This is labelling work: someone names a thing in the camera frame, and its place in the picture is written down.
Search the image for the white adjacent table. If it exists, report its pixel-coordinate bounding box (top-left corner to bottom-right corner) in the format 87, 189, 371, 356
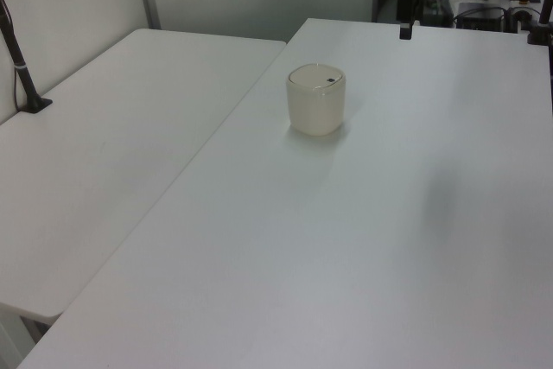
0, 28, 289, 327

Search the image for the black camera pole with base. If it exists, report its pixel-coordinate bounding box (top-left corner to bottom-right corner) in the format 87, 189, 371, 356
0, 0, 54, 116

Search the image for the cream swing bin lid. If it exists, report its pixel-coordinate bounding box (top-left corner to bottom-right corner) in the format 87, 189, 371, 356
288, 64, 346, 90

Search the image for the black pole with clamp base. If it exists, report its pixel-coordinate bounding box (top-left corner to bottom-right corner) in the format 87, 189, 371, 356
525, 0, 553, 47

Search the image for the cream plastic trash bin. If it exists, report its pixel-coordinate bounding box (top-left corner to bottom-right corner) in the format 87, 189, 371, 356
285, 64, 348, 136

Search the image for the thin black cable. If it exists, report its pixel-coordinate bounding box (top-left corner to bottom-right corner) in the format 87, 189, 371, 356
10, 64, 23, 111

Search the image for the black desktop device box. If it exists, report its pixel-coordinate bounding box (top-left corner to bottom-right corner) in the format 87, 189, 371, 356
455, 1, 507, 32

